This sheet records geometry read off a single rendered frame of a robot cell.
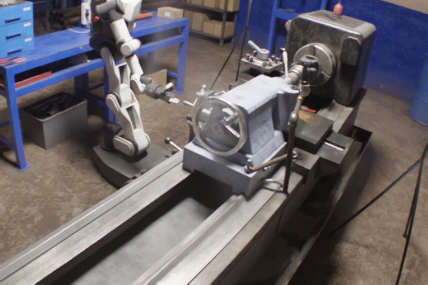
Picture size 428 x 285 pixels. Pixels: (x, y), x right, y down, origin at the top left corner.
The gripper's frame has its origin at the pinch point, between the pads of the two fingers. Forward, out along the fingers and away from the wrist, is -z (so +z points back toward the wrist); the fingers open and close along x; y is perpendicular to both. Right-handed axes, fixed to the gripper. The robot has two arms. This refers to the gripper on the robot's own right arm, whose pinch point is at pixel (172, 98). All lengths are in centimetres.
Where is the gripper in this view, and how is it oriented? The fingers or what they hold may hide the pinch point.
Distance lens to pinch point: 220.3
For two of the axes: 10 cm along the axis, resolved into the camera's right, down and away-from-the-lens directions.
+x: 3.1, 4.1, 8.6
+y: -4.8, 8.4, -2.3
